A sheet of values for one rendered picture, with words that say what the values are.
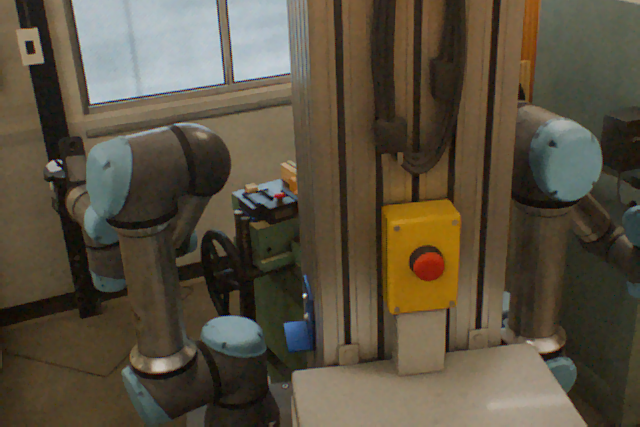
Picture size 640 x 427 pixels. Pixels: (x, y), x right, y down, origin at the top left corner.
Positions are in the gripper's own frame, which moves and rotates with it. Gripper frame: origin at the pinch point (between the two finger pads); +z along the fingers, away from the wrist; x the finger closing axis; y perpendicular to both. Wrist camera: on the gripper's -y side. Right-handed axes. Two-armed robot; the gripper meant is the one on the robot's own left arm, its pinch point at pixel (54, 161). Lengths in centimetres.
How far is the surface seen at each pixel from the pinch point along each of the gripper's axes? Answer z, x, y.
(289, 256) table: -12, 56, 30
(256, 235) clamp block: -9, 47, 23
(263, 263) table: -12, 48, 31
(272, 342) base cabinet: 5, 63, 68
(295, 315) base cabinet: -10, 60, 50
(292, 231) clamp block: -10, 58, 24
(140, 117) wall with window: 128, 70, 30
